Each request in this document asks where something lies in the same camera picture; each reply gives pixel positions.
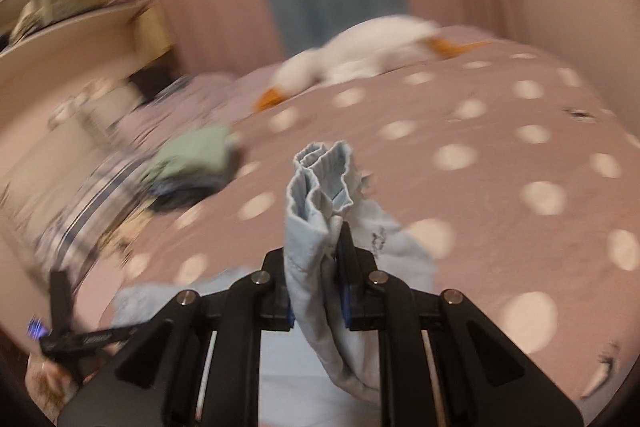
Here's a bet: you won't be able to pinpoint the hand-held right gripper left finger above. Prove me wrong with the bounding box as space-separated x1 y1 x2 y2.
57 249 296 427

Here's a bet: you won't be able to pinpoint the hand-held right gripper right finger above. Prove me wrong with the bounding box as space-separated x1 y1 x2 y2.
334 222 583 427

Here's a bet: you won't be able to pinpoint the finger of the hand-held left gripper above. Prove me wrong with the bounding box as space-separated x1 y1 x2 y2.
49 271 76 342

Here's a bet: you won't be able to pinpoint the light blue pants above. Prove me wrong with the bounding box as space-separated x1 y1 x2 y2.
107 139 436 427

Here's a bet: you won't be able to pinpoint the dark folded pants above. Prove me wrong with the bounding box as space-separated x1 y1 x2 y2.
149 189 223 215

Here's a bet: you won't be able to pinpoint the plaid pillow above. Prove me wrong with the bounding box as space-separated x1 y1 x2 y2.
35 152 166 268

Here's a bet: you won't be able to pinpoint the blue folded jeans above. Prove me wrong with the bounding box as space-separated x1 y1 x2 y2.
155 174 231 196

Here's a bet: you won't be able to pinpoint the green folded garment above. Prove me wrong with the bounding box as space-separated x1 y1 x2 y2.
155 127 242 175

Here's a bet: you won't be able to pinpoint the polka dot blanket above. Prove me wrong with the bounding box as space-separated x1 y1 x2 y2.
100 24 640 408

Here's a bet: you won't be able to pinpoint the grey pillow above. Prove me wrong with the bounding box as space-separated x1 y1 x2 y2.
75 79 145 132

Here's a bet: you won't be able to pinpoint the lavender duvet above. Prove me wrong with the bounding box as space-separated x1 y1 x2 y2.
120 74 281 142

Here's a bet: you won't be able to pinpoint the white goose plush toy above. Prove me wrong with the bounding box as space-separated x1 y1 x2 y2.
255 16 493 112

